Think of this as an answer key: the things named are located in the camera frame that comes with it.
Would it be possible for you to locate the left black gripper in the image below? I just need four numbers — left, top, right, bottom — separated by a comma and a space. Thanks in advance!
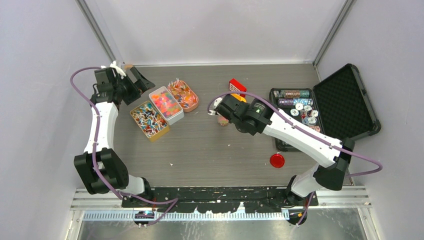
113, 67, 155, 105

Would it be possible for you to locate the white tray of gummy candies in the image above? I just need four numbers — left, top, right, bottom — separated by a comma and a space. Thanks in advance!
148, 86, 185, 125

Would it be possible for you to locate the yellow plastic scoop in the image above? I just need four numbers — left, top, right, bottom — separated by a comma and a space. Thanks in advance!
230, 93, 247, 103

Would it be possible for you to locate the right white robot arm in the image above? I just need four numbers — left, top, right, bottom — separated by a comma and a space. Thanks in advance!
207, 91, 355, 205

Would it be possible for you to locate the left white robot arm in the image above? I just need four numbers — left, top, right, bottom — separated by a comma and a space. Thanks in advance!
73, 66, 155, 207

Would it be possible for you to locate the yellow tray of wrapped candies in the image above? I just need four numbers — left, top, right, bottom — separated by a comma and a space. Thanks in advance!
129, 100, 170, 142

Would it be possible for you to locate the clear plastic jar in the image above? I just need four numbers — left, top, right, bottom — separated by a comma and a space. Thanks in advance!
217, 115, 229, 127

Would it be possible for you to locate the red toy brick block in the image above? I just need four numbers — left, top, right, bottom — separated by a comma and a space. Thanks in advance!
228, 78, 247, 92

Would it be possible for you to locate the pink tray of lollipops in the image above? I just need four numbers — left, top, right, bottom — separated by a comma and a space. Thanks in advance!
166, 78, 199, 113

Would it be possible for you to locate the red jar lid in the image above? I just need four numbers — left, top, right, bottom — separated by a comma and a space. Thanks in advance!
269, 153, 285, 168

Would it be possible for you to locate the black poker chip case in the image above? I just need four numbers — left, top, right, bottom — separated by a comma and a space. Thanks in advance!
269, 63, 382, 141

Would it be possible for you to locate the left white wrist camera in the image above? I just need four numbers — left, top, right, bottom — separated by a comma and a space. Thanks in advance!
109, 60, 127, 79

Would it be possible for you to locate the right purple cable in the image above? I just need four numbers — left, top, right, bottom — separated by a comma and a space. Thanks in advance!
207, 91, 384, 227

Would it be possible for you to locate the purple cable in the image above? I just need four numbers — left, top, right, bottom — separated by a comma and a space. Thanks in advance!
207, 91, 384, 227
69, 66, 180, 227

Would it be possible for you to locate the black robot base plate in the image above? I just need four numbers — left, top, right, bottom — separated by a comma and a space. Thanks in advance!
121, 186, 318, 214

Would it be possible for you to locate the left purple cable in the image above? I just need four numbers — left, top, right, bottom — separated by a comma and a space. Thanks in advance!
69, 66, 180, 227

